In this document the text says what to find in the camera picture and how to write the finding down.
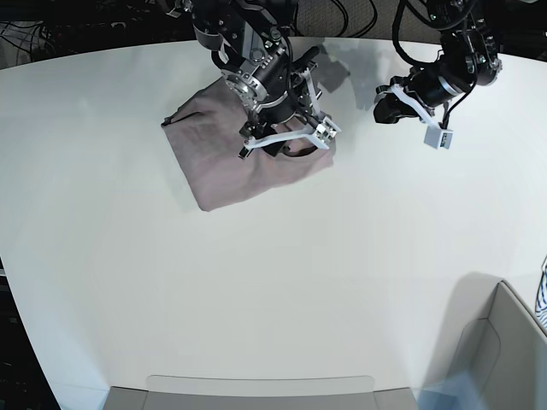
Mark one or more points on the blue striped cloth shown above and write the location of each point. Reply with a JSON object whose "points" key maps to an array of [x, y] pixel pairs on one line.
{"points": [[541, 297]]}

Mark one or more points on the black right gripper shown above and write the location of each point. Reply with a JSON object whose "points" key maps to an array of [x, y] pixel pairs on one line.
{"points": [[273, 89]]}

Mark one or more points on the grey cardboard box right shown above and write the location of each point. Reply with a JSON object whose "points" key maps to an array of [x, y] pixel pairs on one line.
{"points": [[500, 360]]}

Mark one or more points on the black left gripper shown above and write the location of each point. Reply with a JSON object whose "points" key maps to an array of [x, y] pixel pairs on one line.
{"points": [[430, 87]]}

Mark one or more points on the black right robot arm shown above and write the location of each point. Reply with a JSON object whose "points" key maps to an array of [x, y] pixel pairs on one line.
{"points": [[248, 42]]}

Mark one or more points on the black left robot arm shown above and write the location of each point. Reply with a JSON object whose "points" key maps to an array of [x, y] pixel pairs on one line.
{"points": [[468, 58]]}

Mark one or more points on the mauve pink T-shirt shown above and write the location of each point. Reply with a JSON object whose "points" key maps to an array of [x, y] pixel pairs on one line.
{"points": [[204, 136]]}

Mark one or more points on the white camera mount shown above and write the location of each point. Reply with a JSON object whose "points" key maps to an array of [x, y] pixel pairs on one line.
{"points": [[436, 136], [295, 115]]}

